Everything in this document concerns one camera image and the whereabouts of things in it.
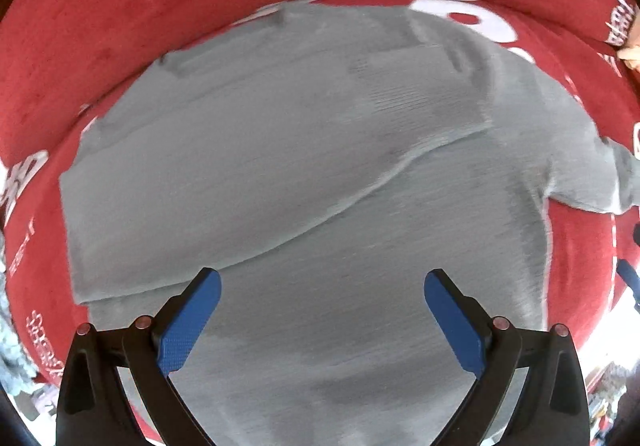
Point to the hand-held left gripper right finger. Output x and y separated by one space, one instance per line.
457 326

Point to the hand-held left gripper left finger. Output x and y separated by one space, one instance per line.
190 321

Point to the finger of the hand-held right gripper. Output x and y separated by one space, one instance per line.
637 234
628 274

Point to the grey knit sweater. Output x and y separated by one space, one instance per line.
300 151

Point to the colourful blurred clutter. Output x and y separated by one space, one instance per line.
605 401

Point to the pale knit cloth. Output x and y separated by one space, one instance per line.
7 326

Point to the red printed blanket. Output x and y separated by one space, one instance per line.
125 1

